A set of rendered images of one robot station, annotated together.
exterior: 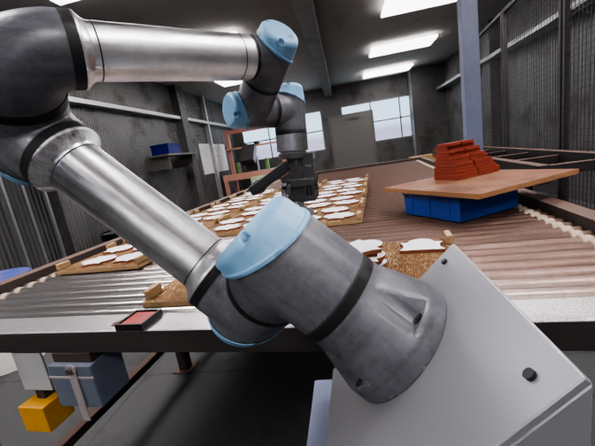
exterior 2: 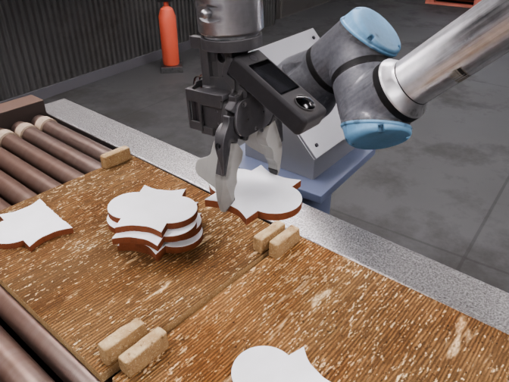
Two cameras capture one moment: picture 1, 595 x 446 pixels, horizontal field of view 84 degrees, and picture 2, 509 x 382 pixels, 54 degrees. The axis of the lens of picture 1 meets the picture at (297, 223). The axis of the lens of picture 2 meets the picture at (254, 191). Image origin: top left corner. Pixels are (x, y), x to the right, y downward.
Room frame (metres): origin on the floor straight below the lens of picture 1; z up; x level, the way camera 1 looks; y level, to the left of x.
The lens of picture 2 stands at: (1.32, 0.26, 1.41)
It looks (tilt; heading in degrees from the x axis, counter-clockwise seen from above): 32 degrees down; 206
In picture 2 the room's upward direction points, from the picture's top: straight up
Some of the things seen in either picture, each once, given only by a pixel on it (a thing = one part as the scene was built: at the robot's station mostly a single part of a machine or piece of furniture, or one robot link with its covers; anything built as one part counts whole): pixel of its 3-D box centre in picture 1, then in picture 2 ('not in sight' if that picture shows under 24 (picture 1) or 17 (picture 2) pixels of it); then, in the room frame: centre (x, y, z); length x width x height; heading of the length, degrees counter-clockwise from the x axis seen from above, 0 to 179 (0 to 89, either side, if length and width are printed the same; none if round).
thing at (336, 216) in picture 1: (320, 214); not in sight; (1.60, -0.12, 0.94); 0.41 x 0.35 x 0.04; 75
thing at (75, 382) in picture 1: (88, 376); not in sight; (0.79, 0.61, 0.77); 0.14 x 0.11 x 0.18; 75
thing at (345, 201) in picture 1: (330, 202); not in sight; (1.95, -0.21, 0.94); 0.41 x 0.35 x 0.04; 75
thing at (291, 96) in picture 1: (288, 110); not in sight; (0.81, -0.02, 1.36); 0.09 x 0.08 x 0.11; 124
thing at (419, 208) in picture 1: (457, 198); not in sight; (1.33, -0.67, 0.97); 0.31 x 0.31 x 0.10; 20
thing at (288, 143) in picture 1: (292, 144); (228, 16); (0.81, -0.02, 1.28); 0.08 x 0.08 x 0.05
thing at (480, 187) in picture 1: (470, 181); not in sight; (1.34, -0.73, 1.03); 0.50 x 0.50 x 0.02; 20
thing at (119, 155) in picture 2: not in sight; (116, 157); (0.66, -0.36, 0.95); 0.06 x 0.02 x 0.03; 165
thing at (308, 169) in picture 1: (297, 177); (229, 84); (0.81, -0.02, 1.20); 0.09 x 0.08 x 0.12; 77
